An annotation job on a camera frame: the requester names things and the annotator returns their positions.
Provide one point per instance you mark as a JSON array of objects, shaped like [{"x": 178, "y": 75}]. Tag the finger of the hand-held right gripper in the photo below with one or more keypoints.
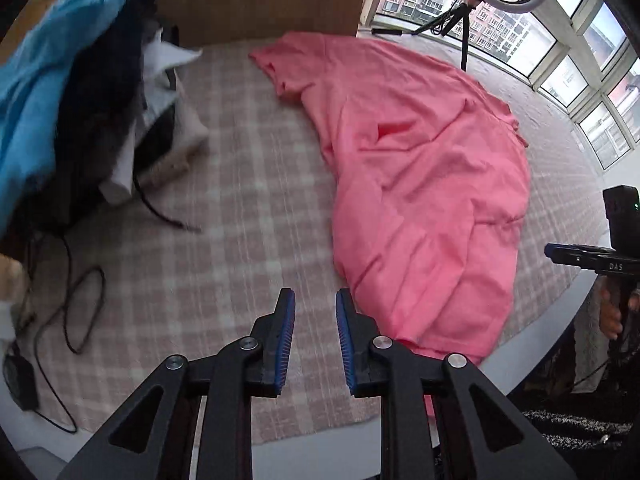
[{"x": 560, "y": 254}]

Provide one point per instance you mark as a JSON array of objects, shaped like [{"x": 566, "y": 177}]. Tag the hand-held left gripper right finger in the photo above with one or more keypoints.
[{"x": 344, "y": 332}]

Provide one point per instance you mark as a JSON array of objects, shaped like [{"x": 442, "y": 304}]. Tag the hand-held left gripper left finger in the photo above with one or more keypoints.
[{"x": 286, "y": 330}]

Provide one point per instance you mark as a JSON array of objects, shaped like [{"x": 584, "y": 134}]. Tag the pink shirt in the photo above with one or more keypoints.
[{"x": 425, "y": 170}]

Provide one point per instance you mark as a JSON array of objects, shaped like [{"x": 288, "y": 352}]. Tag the dark clothes pile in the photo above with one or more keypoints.
[{"x": 95, "y": 125}]

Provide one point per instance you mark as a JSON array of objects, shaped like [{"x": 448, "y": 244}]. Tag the person's right hand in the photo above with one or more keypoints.
[{"x": 611, "y": 315}]

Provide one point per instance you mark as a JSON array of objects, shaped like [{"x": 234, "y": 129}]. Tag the pink plaid blanket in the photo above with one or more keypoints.
[{"x": 240, "y": 220}]

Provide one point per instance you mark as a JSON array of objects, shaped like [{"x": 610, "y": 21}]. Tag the dark speckled clothing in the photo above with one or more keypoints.
[{"x": 575, "y": 425}]

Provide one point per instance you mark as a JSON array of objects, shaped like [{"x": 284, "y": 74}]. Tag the beige sweater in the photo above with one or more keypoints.
[{"x": 185, "y": 145}]

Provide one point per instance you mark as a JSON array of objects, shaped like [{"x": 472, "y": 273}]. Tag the window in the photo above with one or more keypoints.
[{"x": 560, "y": 25}]

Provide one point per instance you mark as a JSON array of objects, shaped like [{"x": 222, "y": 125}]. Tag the black power adapter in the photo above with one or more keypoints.
[{"x": 20, "y": 382}]

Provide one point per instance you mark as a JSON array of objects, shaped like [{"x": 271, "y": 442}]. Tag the white cloth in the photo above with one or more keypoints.
[{"x": 165, "y": 57}]

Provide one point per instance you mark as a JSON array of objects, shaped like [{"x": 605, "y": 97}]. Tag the wooden headboard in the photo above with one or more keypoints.
[{"x": 255, "y": 0}]

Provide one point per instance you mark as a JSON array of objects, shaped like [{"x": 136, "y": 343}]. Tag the light blue cloth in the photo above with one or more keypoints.
[{"x": 35, "y": 85}]

